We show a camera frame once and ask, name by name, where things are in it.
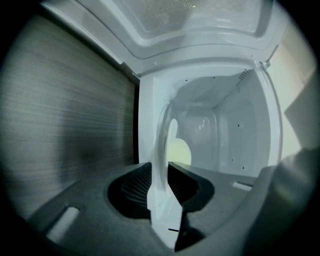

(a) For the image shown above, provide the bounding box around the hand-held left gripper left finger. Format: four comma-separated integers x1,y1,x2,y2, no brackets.
27,161,174,256

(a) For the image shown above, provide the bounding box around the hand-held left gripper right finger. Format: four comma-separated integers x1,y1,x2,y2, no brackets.
168,161,261,252

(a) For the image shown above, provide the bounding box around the white dish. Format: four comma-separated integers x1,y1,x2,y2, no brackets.
146,117,193,251

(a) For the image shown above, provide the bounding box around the white microwave appliance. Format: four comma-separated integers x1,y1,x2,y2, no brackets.
40,0,285,192

